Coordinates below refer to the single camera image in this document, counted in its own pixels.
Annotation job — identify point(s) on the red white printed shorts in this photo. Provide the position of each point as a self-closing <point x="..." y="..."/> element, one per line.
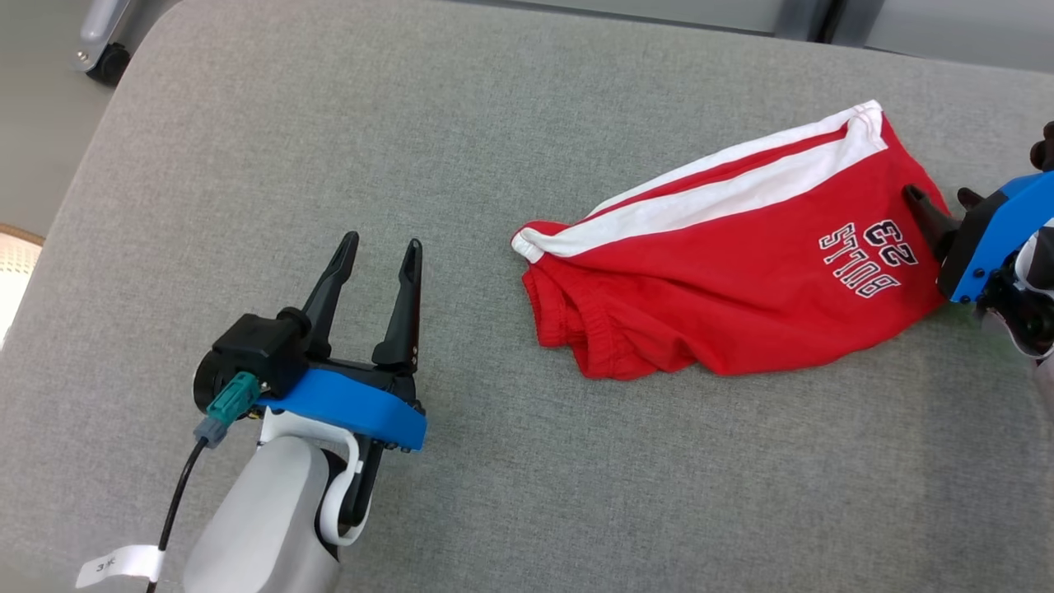
<point x="700" y="288"/>

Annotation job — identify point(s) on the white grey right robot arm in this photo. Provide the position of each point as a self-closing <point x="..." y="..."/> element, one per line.
<point x="1039" y="259"/>

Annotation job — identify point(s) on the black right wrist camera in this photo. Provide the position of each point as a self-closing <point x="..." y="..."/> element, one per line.
<point x="1044" y="148"/>

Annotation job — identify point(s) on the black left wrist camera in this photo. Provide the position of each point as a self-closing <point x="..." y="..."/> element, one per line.
<point x="251" y="350"/>

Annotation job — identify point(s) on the grey leg black caster wheel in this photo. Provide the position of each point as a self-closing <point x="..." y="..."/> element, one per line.
<point x="107" y="64"/>

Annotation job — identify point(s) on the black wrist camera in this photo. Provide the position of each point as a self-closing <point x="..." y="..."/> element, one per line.
<point x="1044" y="148"/>
<point x="251" y="350"/>

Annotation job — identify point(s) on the light round woven basket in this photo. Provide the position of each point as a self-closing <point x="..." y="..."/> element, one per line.
<point x="16" y="280"/>

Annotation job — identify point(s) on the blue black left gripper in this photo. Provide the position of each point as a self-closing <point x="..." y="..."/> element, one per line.
<point x="354" y="408"/>

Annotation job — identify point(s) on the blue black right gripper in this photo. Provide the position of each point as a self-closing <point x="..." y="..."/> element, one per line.
<point x="992" y="231"/>

